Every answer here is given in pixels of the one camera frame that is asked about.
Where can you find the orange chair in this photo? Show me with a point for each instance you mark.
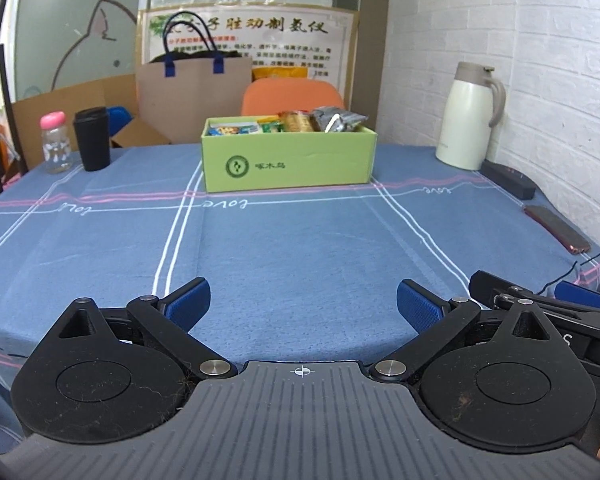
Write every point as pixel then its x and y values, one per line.
pixel 290 97

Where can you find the yellow bag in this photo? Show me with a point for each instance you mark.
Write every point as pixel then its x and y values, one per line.
pixel 280 73

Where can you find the black tumbler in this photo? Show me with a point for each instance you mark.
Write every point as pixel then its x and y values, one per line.
pixel 92 142

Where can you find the clear bottle with pink lid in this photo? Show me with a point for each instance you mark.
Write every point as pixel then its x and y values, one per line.
pixel 56 150

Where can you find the brown cardboard box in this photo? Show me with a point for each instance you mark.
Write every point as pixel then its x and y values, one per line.
pixel 80 92

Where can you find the blue snack packet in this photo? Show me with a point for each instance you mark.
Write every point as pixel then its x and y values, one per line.
pixel 230 130

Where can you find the black rectangular box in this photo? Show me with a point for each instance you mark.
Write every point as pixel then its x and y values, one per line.
pixel 510 179

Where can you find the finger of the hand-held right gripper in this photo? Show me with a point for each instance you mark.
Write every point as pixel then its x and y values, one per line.
pixel 580 295
pixel 490 287

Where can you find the white thermos jug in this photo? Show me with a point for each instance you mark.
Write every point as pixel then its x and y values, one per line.
pixel 462 125

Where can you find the green snack packet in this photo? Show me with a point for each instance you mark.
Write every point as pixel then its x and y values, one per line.
pixel 270 127

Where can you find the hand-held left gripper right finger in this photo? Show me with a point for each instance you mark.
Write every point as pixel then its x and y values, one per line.
pixel 420 307

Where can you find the blue plastic object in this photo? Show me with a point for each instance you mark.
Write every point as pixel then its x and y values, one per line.
pixel 120 120

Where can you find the orange bean snack packet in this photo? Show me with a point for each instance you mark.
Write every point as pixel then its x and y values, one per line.
pixel 296 122

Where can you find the framed wall poster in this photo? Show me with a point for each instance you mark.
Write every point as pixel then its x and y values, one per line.
pixel 290 35

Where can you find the large brown silver snack packet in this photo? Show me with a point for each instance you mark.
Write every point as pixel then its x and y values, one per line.
pixel 337 120

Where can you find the green cardboard box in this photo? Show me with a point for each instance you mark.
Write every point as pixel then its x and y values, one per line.
pixel 290 165

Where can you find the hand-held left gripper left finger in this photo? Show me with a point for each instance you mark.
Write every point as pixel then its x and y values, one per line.
pixel 187 305

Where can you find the blue striped tablecloth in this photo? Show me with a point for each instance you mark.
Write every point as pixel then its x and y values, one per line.
pixel 305 240

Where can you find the phone with red case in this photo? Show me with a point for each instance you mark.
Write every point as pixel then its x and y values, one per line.
pixel 557 230

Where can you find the black metal stand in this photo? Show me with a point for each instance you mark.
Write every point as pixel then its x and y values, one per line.
pixel 14 110

